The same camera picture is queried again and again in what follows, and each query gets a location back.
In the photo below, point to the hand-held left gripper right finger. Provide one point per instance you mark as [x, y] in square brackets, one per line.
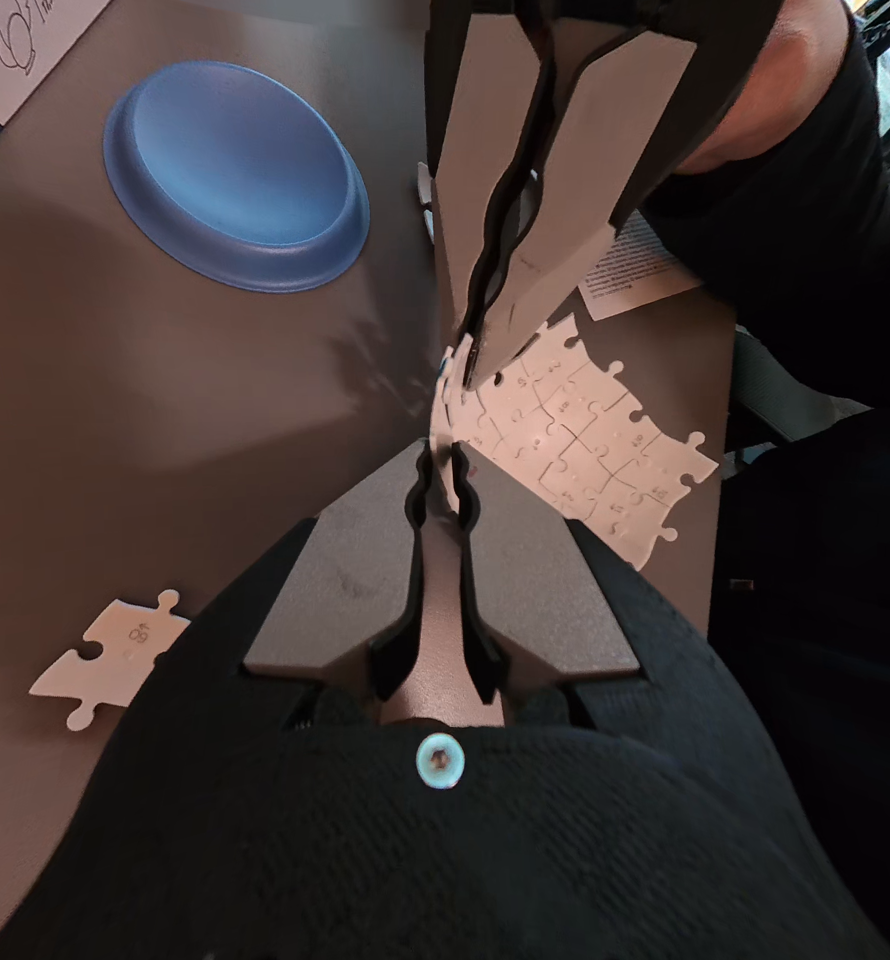
[550, 600]

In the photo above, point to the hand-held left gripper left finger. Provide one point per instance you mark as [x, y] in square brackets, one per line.
[340, 592]

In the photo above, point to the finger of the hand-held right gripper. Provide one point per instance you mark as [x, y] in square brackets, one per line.
[610, 150]
[482, 112]

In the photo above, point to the white assembled puzzle ball section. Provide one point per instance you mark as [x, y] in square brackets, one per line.
[587, 442]

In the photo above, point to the person's right forearm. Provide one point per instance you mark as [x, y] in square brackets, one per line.
[804, 262]

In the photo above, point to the printed cardboard puzzle box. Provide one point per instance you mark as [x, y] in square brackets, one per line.
[17, 52]

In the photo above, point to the person's right hand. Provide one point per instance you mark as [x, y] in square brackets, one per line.
[789, 82]

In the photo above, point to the white printed instruction sheet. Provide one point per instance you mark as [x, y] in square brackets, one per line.
[632, 277]

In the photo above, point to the blue round plastic stand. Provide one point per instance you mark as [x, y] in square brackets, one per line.
[235, 172]

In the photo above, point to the grey office chair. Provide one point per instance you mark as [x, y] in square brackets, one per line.
[767, 390]

